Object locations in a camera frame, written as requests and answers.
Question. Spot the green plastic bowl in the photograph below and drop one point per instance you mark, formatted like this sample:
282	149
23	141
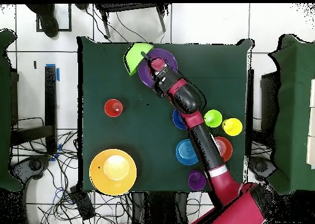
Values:
134	59

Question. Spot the purple plastic bowl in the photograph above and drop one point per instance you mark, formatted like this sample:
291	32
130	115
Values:
169	60

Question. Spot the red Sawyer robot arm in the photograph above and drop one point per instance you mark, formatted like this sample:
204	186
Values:
206	145

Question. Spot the dark green tablecloth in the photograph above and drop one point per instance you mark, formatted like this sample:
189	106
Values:
110	73

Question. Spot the black metal stool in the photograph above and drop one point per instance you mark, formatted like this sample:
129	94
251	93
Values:
128	7

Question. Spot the dark blue plastic bowl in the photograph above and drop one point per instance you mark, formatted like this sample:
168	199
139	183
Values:
177	120

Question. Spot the red plastic cup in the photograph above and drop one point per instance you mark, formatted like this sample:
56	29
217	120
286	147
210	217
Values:
113	107

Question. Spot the green plastic cup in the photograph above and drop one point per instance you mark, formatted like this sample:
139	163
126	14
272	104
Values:
213	118

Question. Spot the blue tape strip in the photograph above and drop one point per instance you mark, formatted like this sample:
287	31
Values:
58	75

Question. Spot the light blue plastic bowl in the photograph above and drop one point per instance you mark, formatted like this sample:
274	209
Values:
184	152

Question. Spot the yellow plastic cup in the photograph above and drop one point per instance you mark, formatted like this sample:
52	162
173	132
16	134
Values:
232	127

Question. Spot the person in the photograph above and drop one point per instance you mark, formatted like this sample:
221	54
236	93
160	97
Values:
48	24

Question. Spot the orange-red plastic bowl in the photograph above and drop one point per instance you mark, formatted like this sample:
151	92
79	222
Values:
226	149

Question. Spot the large yellow plastic bowl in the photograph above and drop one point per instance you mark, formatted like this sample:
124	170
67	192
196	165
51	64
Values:
112	171

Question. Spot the purple plastic cup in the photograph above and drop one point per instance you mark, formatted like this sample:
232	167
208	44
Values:
196	181

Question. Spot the green cloth side table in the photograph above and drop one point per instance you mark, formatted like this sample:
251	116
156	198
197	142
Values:
5	110
295	110

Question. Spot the black chair base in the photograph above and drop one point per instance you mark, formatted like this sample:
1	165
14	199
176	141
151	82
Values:
32	165
260	167

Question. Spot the black power strip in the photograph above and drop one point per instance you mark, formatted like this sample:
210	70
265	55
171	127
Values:
82	204

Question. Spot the white boxes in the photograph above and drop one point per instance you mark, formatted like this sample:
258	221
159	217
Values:
312	125

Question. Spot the black square floor frame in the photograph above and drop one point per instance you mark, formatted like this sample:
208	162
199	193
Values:
70	17

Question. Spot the black table frame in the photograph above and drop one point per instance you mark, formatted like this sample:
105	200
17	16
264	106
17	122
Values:
50	105
250	105

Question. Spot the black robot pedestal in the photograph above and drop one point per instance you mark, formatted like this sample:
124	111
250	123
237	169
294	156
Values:
157	209

